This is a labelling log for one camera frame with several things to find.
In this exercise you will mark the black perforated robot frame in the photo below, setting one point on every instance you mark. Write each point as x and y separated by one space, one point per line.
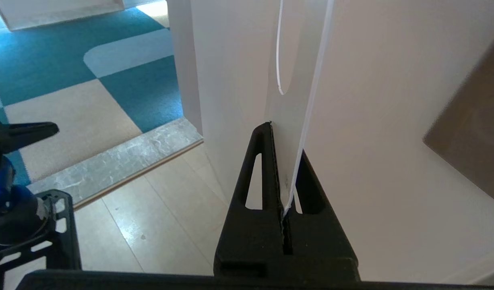
65 241

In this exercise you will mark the brown door lock plate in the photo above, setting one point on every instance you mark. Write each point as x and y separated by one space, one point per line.
472 133

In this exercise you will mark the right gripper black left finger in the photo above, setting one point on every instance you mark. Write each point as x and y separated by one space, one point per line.
251 241

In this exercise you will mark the white door hanger sign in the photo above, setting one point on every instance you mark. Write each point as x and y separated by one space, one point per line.
289 133

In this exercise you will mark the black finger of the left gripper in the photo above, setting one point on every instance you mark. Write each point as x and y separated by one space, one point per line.
33 131

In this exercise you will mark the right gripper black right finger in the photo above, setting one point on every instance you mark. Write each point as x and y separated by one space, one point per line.
323 249

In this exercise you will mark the white room door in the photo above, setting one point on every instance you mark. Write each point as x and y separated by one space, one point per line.
371 100

